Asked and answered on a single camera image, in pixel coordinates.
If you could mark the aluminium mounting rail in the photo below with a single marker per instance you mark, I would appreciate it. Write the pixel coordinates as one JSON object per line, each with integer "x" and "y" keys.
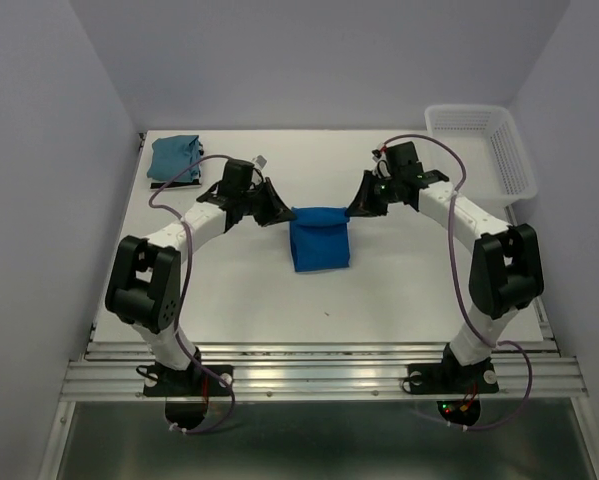
{"x": 318, "y": 372}

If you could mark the black white striped tank top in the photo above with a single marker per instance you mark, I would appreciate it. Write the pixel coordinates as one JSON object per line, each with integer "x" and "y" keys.
{"x": 154, "y": 186}

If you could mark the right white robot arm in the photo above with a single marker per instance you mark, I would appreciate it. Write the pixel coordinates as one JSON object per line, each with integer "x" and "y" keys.
{"x": 505, "y": 272}

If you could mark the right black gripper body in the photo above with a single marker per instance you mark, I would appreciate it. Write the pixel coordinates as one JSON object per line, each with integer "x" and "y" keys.
{"x": 377, "y": 193}

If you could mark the blue tank top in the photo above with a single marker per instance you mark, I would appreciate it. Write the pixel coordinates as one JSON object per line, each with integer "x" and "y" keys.
{"x": 319, "y": 240}

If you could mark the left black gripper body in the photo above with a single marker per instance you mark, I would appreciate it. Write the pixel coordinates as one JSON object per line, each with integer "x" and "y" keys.
{"x": 259, "y": 202}

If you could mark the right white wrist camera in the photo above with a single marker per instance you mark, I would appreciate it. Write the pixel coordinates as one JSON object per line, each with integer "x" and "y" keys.
{"x": 381, "y": 169}

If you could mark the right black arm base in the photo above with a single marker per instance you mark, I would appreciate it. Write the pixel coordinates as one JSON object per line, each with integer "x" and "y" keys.
{"x": 458, "y": 386}

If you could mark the white plastic basket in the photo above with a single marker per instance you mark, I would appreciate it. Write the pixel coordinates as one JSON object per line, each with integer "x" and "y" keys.
{"x": 485, "y": 137}

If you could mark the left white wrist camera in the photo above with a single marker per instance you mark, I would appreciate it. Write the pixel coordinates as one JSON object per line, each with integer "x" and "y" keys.
{"x": 260, "y": 161}

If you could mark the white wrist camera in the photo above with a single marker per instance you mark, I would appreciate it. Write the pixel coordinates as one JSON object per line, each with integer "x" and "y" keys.
{"x": 260, "y": 161}
{"x": 381, "y": 169}

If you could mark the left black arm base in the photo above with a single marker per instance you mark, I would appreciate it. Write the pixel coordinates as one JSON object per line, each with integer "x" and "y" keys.
{"x": 187, "y": 395}

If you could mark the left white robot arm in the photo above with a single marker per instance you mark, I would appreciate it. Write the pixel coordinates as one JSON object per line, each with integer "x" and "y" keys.
{"x": 150, "y": 275}

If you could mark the teal tank top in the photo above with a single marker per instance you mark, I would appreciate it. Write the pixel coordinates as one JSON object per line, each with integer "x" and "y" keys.
{"x": 170, "y": 155}

